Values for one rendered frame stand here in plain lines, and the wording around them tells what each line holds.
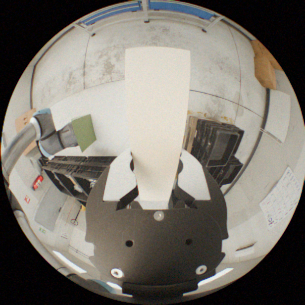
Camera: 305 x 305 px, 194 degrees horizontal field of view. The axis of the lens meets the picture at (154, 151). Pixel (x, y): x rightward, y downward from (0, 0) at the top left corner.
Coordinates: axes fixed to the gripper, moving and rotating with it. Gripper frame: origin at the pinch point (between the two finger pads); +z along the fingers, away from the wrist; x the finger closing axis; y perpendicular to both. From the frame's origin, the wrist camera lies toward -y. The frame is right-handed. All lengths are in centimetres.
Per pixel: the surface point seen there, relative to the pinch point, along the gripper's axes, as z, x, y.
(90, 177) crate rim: 16.6, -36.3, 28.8
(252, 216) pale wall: -23, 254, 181
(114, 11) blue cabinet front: 67, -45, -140
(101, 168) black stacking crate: 26, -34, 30
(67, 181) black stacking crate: 22, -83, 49
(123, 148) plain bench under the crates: 39, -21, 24
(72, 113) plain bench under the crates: 39, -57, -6
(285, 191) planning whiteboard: -38, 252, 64
